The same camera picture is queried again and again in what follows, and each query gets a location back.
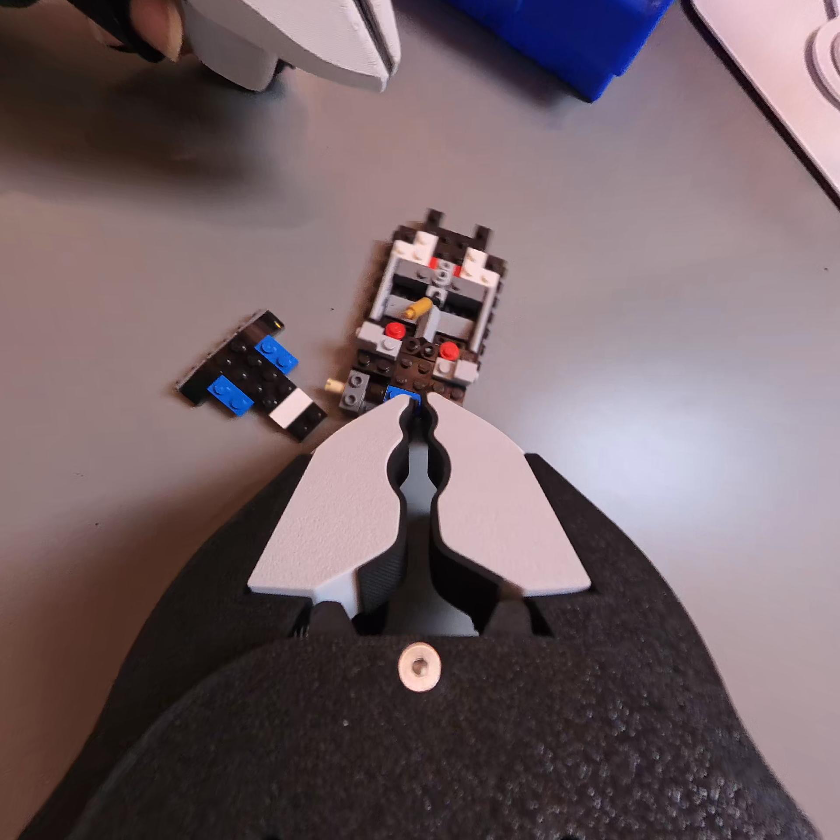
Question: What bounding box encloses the lego car model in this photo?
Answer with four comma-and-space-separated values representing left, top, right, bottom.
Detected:
325, 206, 511, 421

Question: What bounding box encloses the black blue lego subassembly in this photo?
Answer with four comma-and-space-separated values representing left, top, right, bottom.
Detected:
176, 309, 330, 442

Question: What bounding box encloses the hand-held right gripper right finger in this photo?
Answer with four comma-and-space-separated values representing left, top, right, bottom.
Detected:
423, 392, 592, 602

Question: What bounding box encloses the blue plastic bin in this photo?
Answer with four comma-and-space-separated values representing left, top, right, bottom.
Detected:
451, 0, 676, 105

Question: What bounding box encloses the white book stand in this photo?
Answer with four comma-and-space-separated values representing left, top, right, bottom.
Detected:
688, 0, 840, 208

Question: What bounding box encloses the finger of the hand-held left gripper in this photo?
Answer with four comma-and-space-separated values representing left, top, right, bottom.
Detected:
357, 0, 404, 77
250, 0, 395, 93

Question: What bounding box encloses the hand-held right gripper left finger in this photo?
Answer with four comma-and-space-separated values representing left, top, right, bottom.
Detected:
247, 394, 414, 611

